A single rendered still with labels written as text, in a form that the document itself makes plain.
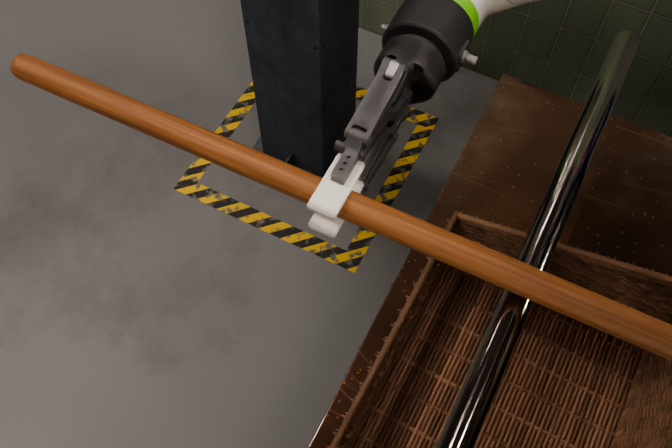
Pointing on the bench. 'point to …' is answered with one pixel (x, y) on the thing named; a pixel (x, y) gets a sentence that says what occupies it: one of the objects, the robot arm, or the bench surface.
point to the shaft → (357, 208)
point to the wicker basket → (652, 295)
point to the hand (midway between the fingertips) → (336, 195)
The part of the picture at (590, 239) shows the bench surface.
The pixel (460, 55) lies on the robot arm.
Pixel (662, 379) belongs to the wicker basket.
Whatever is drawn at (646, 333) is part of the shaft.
